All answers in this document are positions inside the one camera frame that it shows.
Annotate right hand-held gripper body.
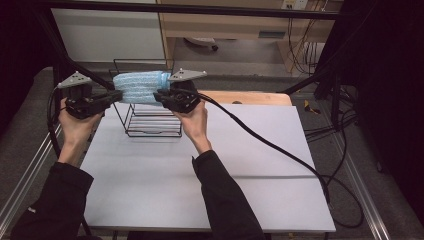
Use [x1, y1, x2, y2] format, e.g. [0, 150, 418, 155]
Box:
[166, 68, 208, 114]

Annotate person's left hand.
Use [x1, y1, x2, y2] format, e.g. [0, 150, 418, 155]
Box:
[58, 98, 103, 145]

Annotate light wooden desk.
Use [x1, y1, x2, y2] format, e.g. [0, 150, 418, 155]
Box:
[156, 0, 344, 73]

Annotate black curtain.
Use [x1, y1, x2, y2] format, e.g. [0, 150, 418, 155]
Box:
[0, 0, 56, 134]
[333, 0, 424, 218]

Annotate chair base with caster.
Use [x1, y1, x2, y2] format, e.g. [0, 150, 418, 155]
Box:
[184, 37, 219, 52]

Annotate person's right hand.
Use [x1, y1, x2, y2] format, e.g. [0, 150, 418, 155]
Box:
[172, 101, 210, 148]

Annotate white board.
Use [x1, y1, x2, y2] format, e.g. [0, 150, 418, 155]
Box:
[79, 101, 336, 233]

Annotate white wall outlet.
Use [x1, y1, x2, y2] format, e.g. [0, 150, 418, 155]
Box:
[281, 0, 309, 10]

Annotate black frame strut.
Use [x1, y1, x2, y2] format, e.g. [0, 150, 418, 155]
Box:
[33, 9, 116, 124]
[281, 66, 344, 131]

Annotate wooden table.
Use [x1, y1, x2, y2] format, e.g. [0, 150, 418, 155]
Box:
[196, 89, 293, 107]

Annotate aluminium rail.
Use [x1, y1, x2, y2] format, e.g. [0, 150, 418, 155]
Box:
[0, 123, 64, 228]
[329, 133, 391, 240]

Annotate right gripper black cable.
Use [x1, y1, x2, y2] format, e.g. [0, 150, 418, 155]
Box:
[186, 88, 365, 229]

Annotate black horizontal frame bar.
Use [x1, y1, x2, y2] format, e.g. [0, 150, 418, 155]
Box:
[33, 1, 348, 20]

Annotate black wire rack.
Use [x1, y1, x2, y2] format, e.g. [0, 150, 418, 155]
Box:
[108, 58, 184, 138]

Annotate hanging cables bundle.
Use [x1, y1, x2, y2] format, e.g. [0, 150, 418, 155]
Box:
[288, 18, 321, 74]

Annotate yellow black tape strip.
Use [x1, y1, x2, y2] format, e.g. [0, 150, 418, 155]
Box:
[303, 99, 321, 115]

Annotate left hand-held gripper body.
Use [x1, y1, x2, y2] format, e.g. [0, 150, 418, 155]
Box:
[57, 71, 104, 120]

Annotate black floor cables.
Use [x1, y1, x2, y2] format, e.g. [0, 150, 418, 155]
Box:
[304, 84, 358, 143]

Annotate blue striped cloth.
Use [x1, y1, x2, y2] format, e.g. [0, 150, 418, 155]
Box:
[112, 70, 172, 107]

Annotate white cabinet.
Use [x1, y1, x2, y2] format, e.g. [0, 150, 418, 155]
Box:
[51, 8, 167, 63]

